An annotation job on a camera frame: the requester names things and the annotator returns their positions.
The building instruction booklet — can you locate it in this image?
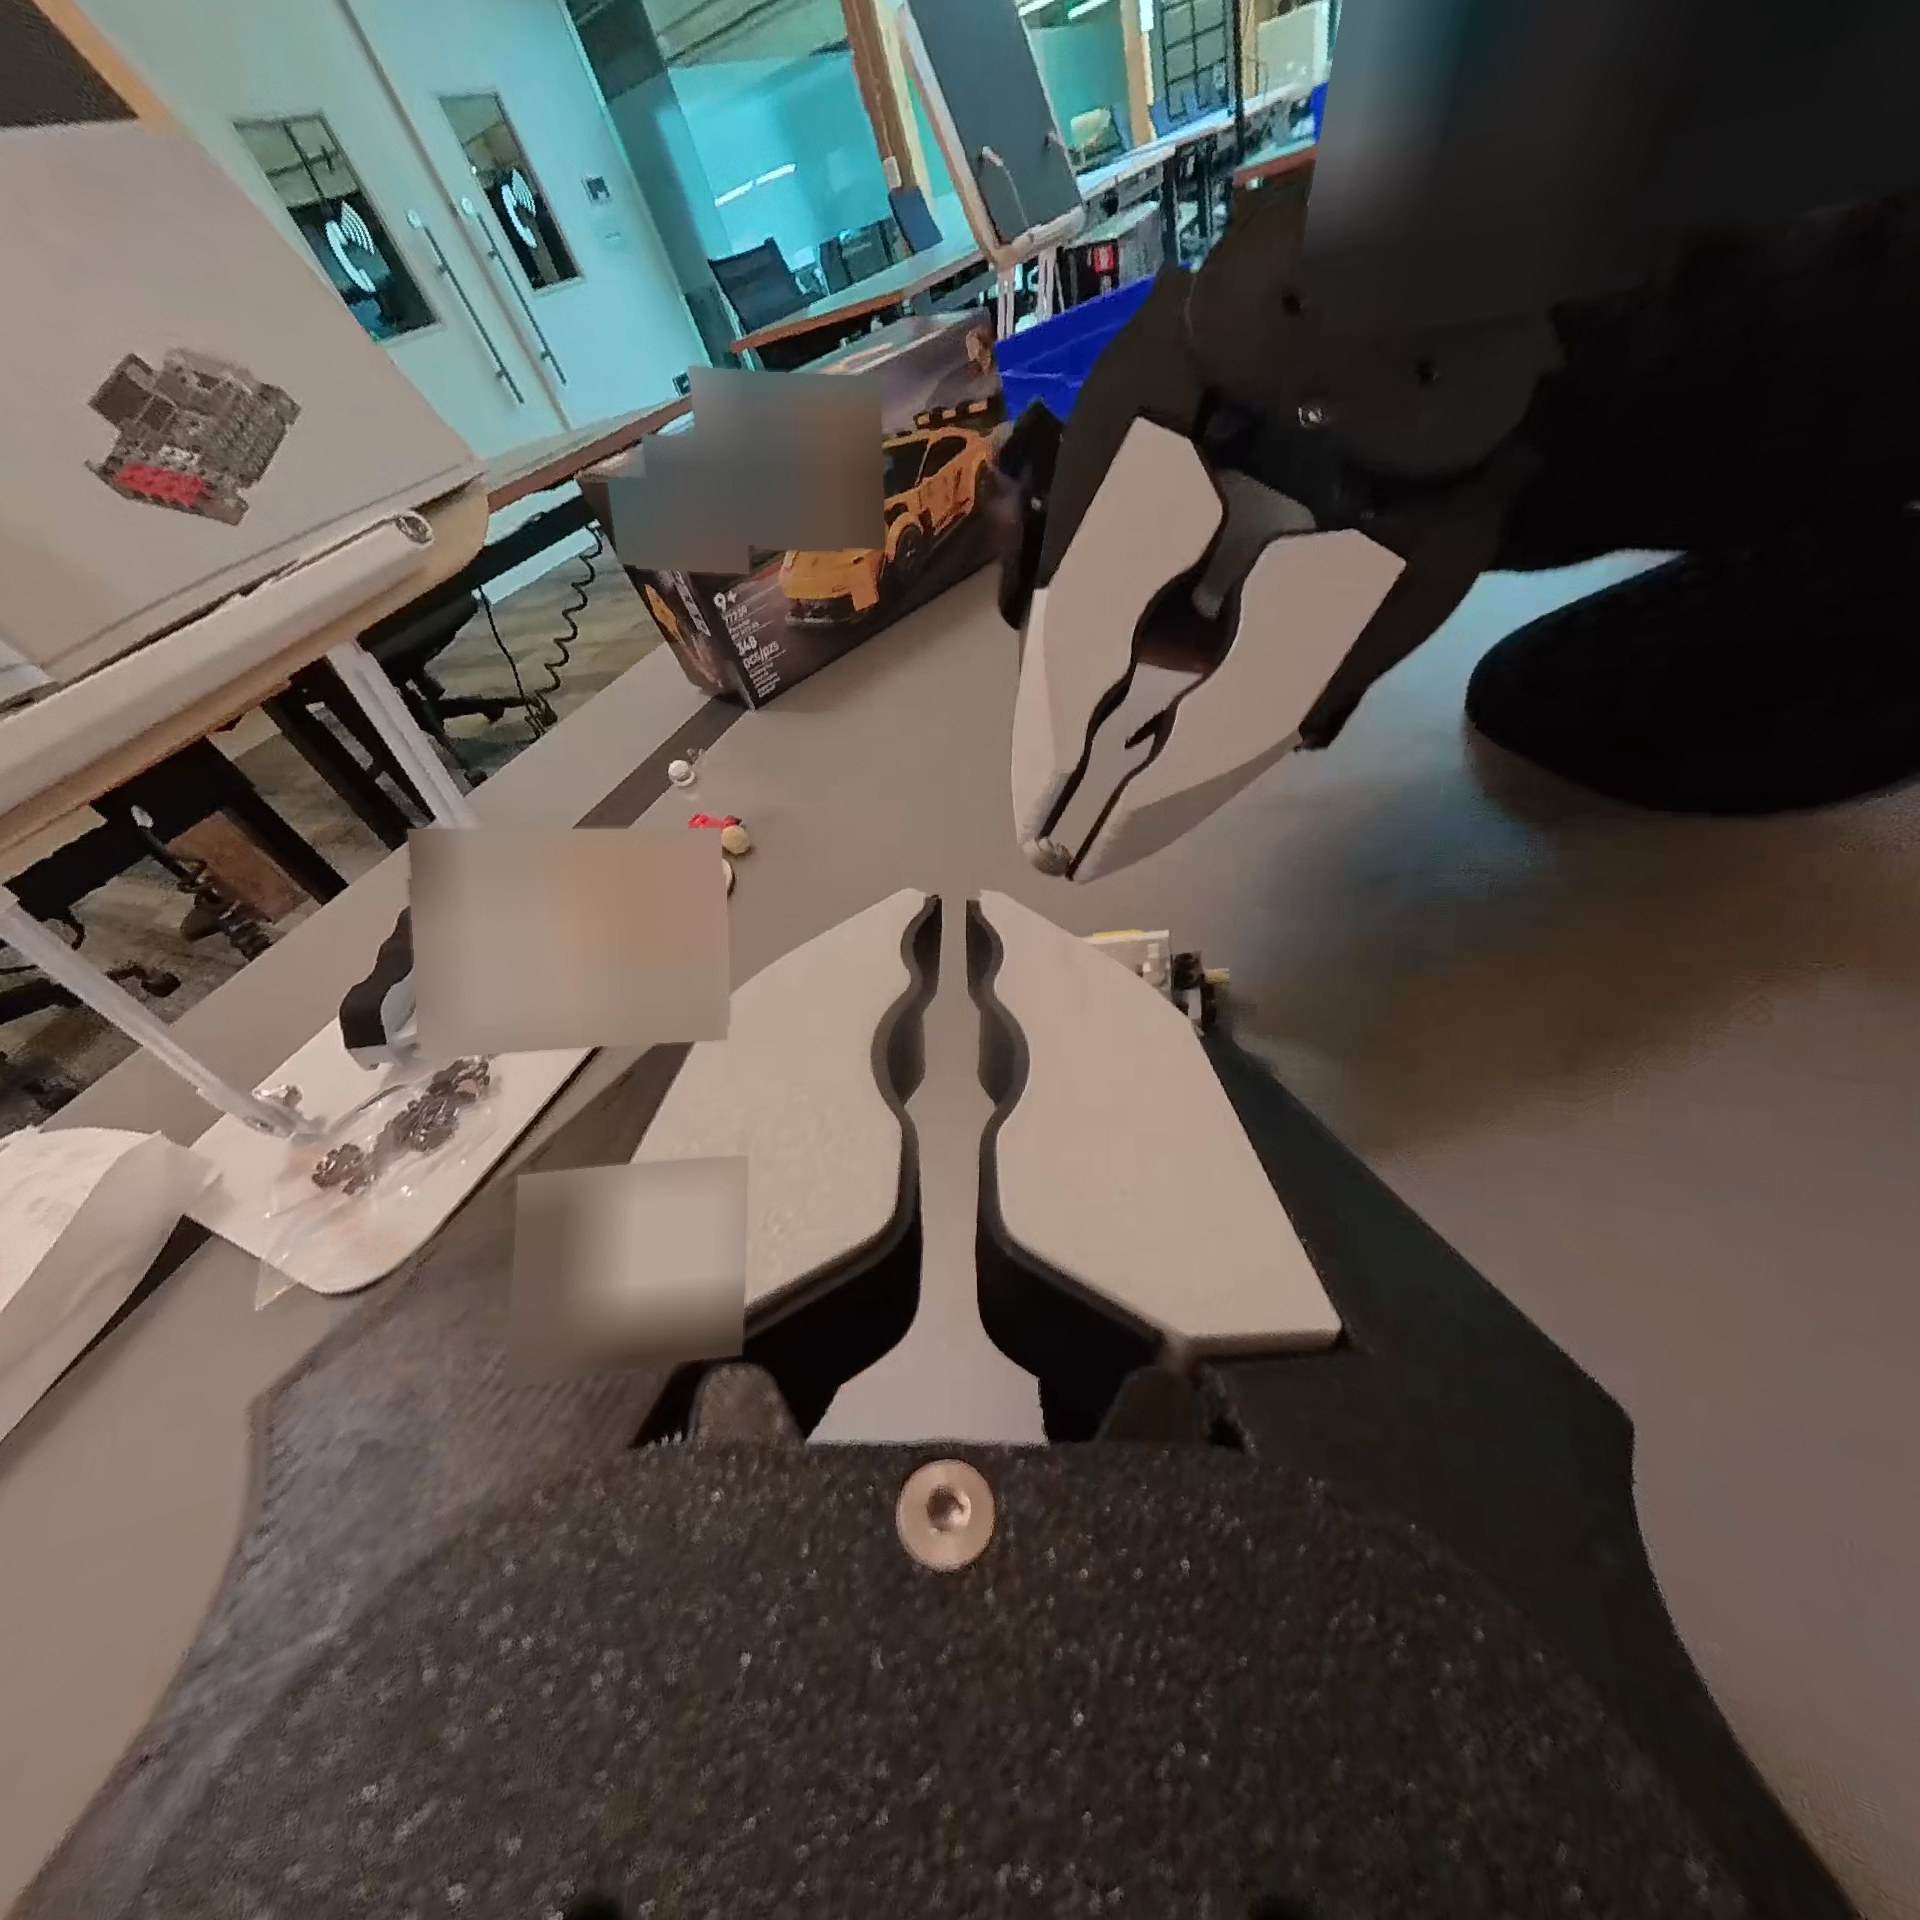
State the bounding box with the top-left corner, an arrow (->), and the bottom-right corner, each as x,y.
0,121 -> 491,714

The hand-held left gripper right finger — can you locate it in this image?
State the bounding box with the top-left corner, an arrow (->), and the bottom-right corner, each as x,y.
967,889 -> 1345,1359

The toy brick car model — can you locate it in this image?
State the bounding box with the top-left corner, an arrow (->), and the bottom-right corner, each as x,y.
1087,928 -> 1234,1040

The black office chair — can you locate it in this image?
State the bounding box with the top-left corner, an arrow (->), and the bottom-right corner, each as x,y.
705,238 -> 813,340

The wooden table with black legs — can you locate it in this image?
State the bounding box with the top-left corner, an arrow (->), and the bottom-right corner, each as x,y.
0,401 -> 696,975

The person's right forearm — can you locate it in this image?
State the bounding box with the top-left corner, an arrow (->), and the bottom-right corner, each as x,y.
1463,186 -> 1920,820

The toy car box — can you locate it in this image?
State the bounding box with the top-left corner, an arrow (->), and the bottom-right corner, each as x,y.
578,313 -> 1008,707

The white paper bag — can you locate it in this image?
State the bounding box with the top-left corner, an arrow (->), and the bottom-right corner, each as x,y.
0,1127 -> 226,1446

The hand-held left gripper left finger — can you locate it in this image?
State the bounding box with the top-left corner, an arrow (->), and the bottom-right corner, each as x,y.
635,889 -> 945,1337

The grey whiteboard easel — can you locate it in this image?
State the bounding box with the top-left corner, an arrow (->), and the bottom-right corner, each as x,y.
900,0 -> 1089,248

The book stand with white base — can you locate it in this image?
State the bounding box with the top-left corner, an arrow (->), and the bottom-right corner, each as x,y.
0,479 -> 594,1300

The clear bag of dark pieces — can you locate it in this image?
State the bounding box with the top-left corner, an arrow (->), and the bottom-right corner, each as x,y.
248,1051 -> 504,1300

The long wooden table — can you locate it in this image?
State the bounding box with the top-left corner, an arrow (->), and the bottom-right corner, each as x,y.
732,238 -> 999,362

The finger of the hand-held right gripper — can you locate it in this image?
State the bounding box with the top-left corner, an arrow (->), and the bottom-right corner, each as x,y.
1013,417 -> 1247,877
1051,531 -> 1410,889

